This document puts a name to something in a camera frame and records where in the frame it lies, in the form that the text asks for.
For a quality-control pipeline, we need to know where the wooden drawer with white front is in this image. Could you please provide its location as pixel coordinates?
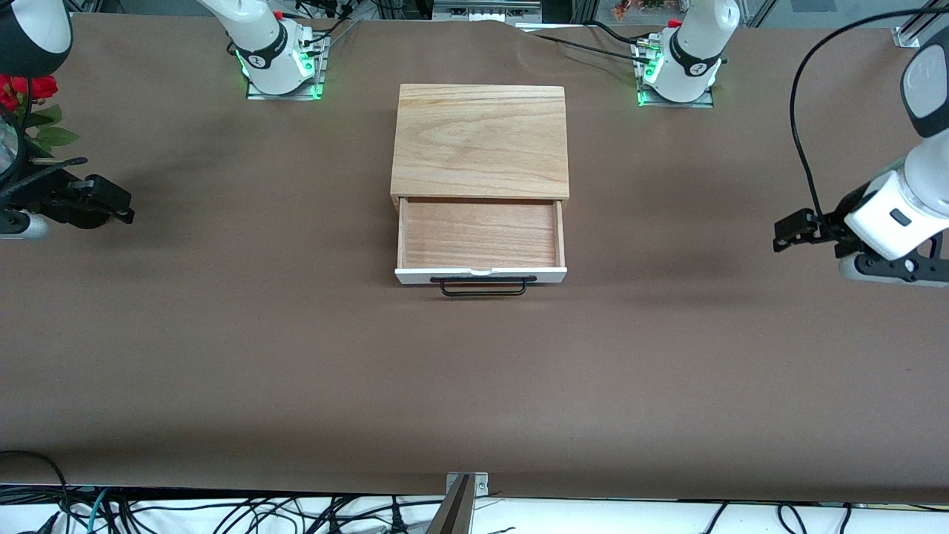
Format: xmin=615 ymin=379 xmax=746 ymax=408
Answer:
xmin=394 ymin=197 xmax=569 ymax=286

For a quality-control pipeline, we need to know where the black metal drawer handle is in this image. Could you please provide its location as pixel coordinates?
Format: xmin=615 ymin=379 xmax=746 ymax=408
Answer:
xmin=429 ymin=276 xmax=538 ymax=298

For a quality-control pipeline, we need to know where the red rose bouquet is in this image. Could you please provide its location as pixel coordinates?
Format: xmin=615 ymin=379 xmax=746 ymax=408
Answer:
xmin=0 ymin=73 xmax=80 ymax=156

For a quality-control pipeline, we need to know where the brown table cover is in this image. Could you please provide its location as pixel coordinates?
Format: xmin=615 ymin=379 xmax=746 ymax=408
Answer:
xmin=0 ymin=13 xmax=949 ymax=502

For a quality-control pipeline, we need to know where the light wooden cabinet box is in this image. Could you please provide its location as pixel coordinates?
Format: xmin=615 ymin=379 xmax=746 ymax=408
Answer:
xmin=390 ymin=84 xmax=571 ymax=208

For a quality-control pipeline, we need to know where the grey device box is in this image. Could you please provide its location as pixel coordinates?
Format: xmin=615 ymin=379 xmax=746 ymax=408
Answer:
xmin=432 ymin=0 xmax=543 ymax=23

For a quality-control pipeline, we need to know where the grey metal wedge bar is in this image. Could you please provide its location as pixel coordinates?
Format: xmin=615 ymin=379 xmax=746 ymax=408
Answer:
xmin=425 ymin=475 xmax=475 ymax=534

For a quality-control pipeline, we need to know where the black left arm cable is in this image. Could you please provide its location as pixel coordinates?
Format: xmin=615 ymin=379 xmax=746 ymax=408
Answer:
xmin=789 ymin=6 xmax=949 ymax=220

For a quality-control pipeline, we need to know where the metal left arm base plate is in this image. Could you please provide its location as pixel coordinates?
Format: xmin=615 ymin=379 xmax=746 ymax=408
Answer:
xmin=632 ymin=41 xmax=716 ymax=110

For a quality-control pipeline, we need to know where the aluminium frame profile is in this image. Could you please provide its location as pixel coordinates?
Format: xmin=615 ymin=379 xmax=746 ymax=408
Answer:
xmin=893 ymin=0 xmax=949 ymax=49

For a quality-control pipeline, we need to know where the black looped floor cable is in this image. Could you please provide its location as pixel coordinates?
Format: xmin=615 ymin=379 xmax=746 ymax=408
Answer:
xmin=0 ymin=449 xmax=73 ymax=534

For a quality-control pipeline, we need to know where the black cable on table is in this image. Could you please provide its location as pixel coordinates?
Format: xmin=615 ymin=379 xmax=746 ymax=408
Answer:
xmin=530 ymin=30 xmax=657 ymax=67

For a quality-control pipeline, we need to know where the teal cable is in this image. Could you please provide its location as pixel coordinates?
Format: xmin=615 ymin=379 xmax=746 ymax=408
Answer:
xmin=85 ymin=488 xmax=112 ymax=534

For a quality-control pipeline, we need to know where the small metal bracket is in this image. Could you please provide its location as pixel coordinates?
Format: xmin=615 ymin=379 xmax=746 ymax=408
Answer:
xmin=445 ymin=472 xmax=490 ymax=498

